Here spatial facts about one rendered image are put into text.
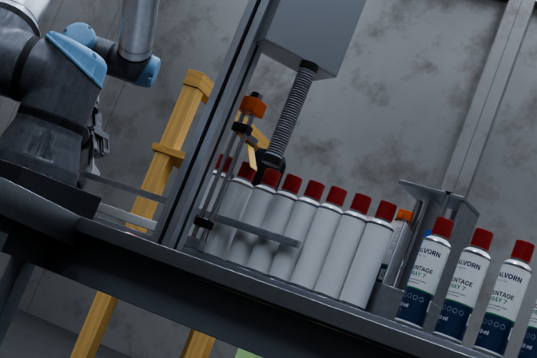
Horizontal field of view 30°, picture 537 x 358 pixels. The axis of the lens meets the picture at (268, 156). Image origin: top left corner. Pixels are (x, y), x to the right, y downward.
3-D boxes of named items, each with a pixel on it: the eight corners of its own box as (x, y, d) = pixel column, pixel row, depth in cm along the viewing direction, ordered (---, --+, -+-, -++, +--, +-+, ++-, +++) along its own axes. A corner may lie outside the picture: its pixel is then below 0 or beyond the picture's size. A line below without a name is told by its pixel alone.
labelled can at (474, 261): (463, 348, 173) (502, 238, 177) (455, 344, 169) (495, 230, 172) (436, 339, 176) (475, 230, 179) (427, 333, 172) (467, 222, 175)
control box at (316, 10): (336, 78, 195) (370, -9, 198) (264, 39, 188) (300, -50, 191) (312, 81, 204) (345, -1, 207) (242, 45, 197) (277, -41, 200)
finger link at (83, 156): (105, 193, 222) (103, 155, 226) (89, 184, 217) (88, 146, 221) (93, 196, 224) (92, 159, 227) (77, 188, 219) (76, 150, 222)
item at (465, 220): (436, 342, 189) (481, 216, 194) (415, 329, 178) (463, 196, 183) (371, 319, 196) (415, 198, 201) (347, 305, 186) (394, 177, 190)
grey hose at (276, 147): (282, 169, 189) (321, 69, 192) (274, 163, 186) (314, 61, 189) (266, 165, 191) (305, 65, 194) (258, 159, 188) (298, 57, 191)
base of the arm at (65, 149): (93, 193, 170) (113, 139, 171) (33, 171, 157) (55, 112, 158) (31, 173, 178) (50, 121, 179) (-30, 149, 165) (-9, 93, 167)
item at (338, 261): (342, 305, 185) (380, 203, 189) (332, 300, 181) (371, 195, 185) (319, 296, 188) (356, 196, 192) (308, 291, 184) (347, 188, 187)
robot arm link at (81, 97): (80, 123, 163) (109, 46, 164) (2, 96, 163) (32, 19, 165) (92, 133, 175) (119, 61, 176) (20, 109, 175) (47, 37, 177)
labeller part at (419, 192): (479, 217, 193) (480, 212, 193) (463, 200, 184) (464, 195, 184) (415, 199, 200) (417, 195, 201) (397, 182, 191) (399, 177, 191)
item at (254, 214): (252, 273, 197) (290, 177, 200) (240, 267, 193) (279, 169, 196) (231, 266, 200) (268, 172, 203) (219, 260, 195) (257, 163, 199)
